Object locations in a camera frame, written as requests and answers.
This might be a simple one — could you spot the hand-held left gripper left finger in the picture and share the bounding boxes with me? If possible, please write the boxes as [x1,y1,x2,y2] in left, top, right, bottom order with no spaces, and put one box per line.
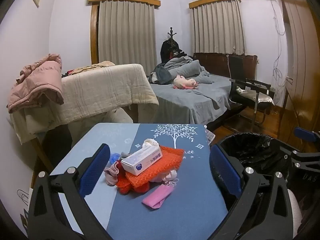
[27,143,112,240]

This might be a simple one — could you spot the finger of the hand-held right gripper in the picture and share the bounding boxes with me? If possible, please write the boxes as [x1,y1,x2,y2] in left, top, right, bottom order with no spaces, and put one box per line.
[293,127,320,147]
[274,144,320,170]

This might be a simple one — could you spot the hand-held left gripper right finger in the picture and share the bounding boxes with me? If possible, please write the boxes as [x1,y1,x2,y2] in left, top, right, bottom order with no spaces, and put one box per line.
[209,145,293,240]

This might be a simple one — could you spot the pale pink cloth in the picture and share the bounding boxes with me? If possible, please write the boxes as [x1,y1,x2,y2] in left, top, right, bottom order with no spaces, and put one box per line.
[104,161,120,186]

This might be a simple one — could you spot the blue plastic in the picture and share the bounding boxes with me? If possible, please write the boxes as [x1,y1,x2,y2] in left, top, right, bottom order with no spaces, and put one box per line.
[109,152,123,164]

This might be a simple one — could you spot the trash bin with black bag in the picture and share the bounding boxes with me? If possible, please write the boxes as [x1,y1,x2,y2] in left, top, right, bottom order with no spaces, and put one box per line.
[211,131,304,240]

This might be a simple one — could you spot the red plastic net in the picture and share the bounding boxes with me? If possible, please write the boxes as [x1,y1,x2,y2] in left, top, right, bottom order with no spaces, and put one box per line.
[116,175,150,195]

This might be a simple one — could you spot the white medicine box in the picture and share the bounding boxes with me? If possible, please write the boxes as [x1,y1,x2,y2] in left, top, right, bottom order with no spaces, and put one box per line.
[121,146,163,176]

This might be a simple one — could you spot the white cloth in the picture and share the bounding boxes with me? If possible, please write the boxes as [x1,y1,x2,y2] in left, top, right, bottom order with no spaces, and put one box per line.
[152,169,178,183]

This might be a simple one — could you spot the orange knitted cloth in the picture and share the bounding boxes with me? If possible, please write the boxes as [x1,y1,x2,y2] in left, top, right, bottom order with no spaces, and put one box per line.
[159,145,185,170]
[125,154,182,188]

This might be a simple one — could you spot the white tissue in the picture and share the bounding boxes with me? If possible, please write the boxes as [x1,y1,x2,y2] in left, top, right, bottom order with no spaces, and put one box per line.
[140,138,160,152]

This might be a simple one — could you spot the pink face mask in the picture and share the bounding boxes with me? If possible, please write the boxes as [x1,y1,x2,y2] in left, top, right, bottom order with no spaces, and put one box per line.
[142,179,180,210]

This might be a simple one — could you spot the grey quilted mat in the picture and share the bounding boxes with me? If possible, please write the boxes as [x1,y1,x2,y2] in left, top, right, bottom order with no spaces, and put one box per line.
[204,127,216,146]

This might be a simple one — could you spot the silver cushion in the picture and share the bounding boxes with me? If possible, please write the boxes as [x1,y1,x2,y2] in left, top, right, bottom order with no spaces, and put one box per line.
[235,85,275,107]

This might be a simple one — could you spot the beige striped blanket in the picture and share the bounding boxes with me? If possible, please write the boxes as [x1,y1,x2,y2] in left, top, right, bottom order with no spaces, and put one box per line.
[60,64,160,127]

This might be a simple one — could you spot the wooden wardrobe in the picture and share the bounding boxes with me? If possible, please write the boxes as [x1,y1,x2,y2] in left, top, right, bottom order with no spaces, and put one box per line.
[272,0,320,153]

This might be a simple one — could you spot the blue tree-print tablecloth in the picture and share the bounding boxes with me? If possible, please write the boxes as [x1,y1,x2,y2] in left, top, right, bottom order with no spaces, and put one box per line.
[49,123,229,240]

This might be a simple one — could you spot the cream quilt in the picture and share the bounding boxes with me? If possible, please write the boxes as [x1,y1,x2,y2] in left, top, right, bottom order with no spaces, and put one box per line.
[11,100,134,145]

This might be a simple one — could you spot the grey bed sheet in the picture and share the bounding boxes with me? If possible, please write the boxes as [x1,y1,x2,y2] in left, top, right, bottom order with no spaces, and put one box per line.
[149,74,240,125]

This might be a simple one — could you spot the black chair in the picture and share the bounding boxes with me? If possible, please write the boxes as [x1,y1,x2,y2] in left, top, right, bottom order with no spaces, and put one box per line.
[229,54,277,127]

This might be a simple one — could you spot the pink plush toy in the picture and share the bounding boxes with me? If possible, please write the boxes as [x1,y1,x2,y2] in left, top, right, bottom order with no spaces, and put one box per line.
[173,75,200,90]

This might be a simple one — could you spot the tan cloth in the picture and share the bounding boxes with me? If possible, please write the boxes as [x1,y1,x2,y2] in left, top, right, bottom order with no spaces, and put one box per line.
[66,60,115,77]

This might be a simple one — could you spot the pink padded jacket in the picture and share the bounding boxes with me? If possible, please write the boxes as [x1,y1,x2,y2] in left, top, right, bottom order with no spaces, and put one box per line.
[7,53,65,114]

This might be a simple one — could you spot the pile of grey clothes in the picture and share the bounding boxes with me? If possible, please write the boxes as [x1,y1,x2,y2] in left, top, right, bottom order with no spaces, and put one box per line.
[164,56,213,84]

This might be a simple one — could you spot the dark grey garment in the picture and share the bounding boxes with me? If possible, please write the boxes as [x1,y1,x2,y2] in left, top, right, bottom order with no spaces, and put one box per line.
[149,64,170,85]

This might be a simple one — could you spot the wide beige curtain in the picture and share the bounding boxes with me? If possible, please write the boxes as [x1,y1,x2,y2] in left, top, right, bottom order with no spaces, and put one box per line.
[97,0,157,67]

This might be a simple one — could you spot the dark wooden coat rack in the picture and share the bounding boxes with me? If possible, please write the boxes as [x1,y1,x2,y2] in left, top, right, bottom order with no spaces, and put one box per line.
[166,27,177,45]

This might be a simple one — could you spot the hanging wall cables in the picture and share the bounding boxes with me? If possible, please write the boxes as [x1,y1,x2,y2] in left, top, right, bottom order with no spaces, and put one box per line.
[271,0,287,85]

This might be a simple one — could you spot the wooden window frame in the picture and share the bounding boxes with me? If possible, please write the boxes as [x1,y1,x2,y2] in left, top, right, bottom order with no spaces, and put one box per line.
[90,4,100,64]

